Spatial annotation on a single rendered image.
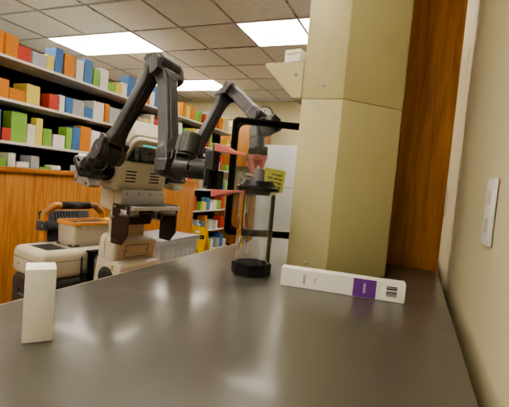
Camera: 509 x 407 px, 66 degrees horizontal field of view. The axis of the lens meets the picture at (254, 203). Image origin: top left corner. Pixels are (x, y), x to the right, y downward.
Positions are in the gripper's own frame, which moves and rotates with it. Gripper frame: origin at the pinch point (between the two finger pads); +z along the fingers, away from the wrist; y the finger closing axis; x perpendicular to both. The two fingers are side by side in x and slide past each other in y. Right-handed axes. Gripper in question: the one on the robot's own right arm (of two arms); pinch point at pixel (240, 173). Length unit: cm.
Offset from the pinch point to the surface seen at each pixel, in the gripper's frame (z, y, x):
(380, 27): 29, 42, 16
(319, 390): 35, -25, -49
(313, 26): 12.8, 40.6, 9.0
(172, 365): 18, -26, -53
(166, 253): -136, -67, 170
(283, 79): 5.9, 26.7, 9.0
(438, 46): 44, 47, 46
